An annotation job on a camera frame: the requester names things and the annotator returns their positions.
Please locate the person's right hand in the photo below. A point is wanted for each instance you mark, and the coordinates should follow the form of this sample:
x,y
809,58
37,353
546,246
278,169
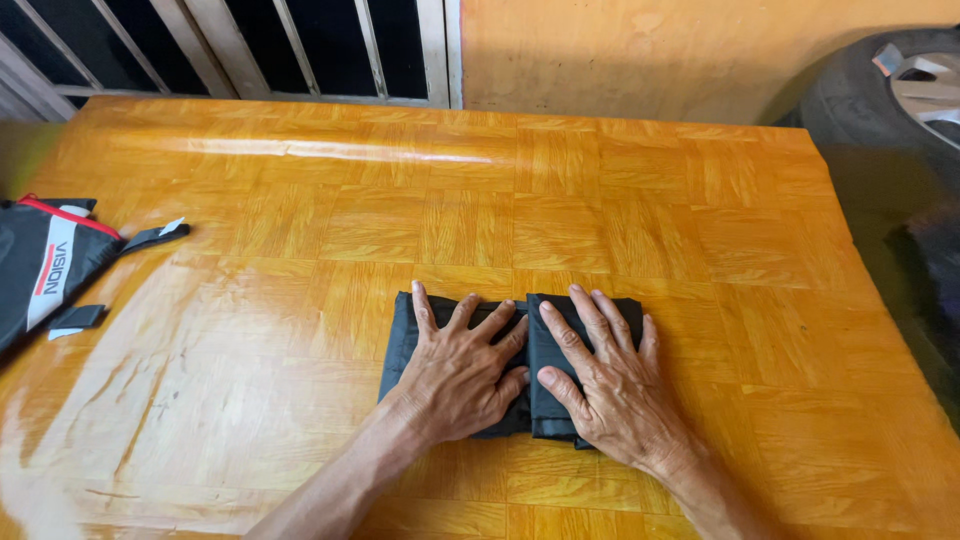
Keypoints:
x,y
615,397

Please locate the person's left hand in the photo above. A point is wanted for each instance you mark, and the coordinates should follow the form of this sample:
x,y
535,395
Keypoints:
x,y
450,382

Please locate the black raincoat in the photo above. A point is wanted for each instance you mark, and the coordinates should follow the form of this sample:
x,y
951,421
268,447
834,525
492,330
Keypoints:
x,y
397,352

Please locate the car tyre with silver rim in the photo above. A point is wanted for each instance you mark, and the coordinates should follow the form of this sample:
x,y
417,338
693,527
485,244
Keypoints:
x,y
847,97

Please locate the black pouch with red trim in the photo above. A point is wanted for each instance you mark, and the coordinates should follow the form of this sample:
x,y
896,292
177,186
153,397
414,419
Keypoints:
x,y
45,262

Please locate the barred window with pale frame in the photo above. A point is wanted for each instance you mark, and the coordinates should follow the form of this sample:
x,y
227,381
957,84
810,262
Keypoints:
x,y
225,45

